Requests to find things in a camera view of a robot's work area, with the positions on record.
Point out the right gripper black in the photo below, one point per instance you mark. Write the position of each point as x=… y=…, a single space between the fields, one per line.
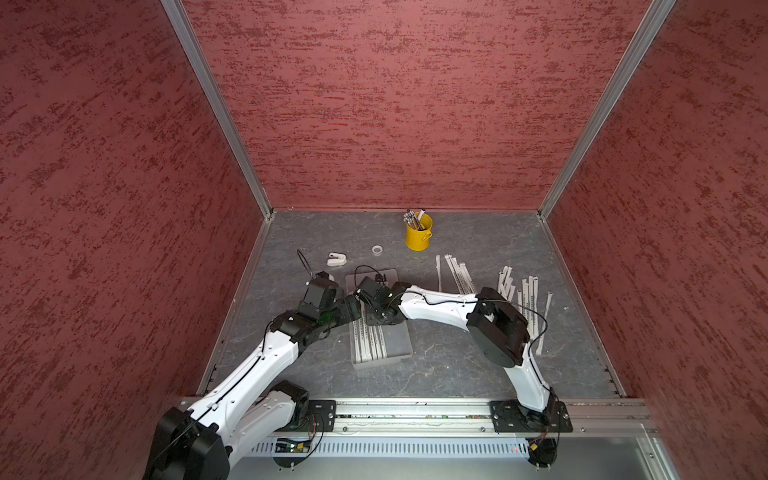
x=370 y=315

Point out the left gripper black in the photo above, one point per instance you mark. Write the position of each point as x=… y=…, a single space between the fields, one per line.
x=354 y=308

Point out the translucent plastic storage box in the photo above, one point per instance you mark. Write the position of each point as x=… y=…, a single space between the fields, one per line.
x=398 y=337

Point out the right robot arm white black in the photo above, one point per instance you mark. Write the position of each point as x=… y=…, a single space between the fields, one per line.
x=498 y=328

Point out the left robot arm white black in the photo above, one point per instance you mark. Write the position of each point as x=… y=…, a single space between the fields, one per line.
x=206 y=440

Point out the white plastic clip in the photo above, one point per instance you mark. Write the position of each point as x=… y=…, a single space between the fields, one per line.
x=336 y=259

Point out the yellow metal cup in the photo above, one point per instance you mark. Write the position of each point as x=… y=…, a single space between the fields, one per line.
x=418 y=239

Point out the wrapped straw far right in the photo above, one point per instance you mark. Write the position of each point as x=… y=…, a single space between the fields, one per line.
x=544 y=318

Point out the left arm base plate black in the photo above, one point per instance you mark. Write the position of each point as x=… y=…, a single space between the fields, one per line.
x=313 y=416

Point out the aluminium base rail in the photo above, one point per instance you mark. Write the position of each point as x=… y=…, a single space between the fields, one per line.
x=467 y=417

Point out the perforated cable duct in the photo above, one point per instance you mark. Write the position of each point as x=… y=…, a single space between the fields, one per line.
x=423 y=448

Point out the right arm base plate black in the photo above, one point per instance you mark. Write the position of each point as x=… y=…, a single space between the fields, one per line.
x=516 y=417

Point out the left aluminium corner post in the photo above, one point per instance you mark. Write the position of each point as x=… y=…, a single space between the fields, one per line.
x=184 y=31

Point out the aluminium corner post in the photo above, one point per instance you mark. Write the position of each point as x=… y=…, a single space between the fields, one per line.
x=646 y=32
x=184 y=31

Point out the right aluminium corner post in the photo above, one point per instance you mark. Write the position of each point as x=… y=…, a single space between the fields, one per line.
x=646 y=32

